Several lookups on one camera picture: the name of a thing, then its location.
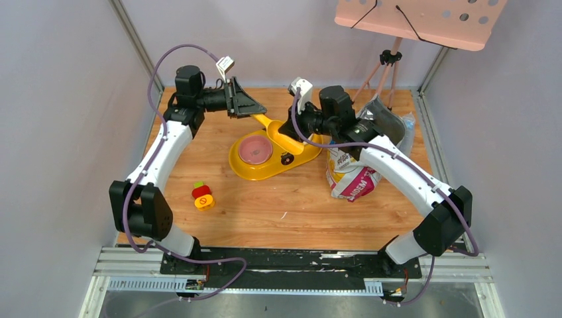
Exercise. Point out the yellow toy block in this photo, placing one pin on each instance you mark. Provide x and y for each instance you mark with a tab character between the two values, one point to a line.
204	202

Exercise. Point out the yellow double pet feeder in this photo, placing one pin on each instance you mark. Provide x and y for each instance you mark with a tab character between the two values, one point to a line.
280	161

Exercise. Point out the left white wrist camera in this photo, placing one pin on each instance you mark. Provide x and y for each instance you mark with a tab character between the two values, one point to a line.
223	65

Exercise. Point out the pink bowl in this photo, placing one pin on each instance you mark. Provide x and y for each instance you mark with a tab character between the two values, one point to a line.
255	149

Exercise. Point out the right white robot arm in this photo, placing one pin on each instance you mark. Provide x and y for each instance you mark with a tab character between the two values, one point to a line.
371	137

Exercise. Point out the red toy block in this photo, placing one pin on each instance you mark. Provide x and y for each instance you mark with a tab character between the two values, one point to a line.
200	189

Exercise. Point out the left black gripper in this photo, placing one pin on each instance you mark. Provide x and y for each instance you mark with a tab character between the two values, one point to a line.
232	97

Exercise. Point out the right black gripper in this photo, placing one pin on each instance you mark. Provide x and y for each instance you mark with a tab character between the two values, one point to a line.
289	128

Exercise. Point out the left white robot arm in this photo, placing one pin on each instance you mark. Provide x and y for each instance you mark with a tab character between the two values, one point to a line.
138	203

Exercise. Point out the pink music stand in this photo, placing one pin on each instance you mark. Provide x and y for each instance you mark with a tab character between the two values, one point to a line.
457	25

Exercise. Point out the pet food bag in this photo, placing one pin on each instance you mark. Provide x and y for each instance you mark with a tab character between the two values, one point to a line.
350	179

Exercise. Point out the yellow plastic scoop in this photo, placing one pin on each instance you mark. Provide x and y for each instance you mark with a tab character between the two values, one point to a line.
272	131

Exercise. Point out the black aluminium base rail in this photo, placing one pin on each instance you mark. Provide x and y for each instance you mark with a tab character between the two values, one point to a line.
282	272

